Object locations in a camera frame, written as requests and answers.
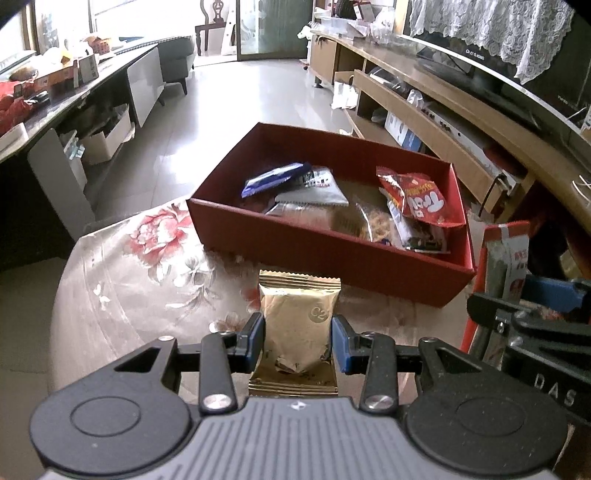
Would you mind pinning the clear packet of yellow snack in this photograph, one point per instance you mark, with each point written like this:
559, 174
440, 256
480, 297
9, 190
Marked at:
374, 224

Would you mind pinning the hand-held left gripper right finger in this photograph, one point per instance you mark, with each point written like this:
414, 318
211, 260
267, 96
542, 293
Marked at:
341, 345

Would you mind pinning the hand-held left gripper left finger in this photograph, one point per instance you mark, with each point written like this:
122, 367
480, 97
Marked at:
256, 341

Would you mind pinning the long dark desk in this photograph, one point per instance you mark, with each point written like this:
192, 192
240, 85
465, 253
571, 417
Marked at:
46, 152

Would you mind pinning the red cardboard box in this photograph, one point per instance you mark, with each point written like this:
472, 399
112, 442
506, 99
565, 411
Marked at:
323, 258

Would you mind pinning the white lace cloth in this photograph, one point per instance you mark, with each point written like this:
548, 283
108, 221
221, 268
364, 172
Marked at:
485, 27

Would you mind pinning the brown cardboard box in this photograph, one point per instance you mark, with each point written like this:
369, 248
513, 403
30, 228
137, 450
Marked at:
64, 71

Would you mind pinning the grey snack packet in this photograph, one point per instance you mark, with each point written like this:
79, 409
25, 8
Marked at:
314, 198

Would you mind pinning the white set-top device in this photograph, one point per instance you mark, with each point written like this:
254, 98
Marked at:
455, 122

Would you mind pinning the blue white box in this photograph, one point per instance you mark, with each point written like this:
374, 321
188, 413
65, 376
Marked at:
401, 131

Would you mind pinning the blue snack packet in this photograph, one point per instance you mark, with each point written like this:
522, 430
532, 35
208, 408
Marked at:
274, 177

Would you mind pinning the red white snack packet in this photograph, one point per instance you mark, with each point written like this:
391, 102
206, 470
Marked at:
503, 258

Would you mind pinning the red plastic bag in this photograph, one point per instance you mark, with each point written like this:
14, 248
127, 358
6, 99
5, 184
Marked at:
14, 108

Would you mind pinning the white cardboard box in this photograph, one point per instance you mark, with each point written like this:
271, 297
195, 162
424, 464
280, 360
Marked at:
108, 138

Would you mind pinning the television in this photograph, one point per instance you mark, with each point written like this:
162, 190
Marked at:
508, 78

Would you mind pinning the wooden chair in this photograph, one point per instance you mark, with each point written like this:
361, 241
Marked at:
212, 27

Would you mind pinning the gold snack packet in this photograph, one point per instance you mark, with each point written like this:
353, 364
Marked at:
298, 318

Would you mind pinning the wooden television stand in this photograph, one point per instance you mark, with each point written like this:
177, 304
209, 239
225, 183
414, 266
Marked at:
461, 120

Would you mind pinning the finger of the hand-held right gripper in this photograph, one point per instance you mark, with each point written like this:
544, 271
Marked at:
554, 293
494, 314

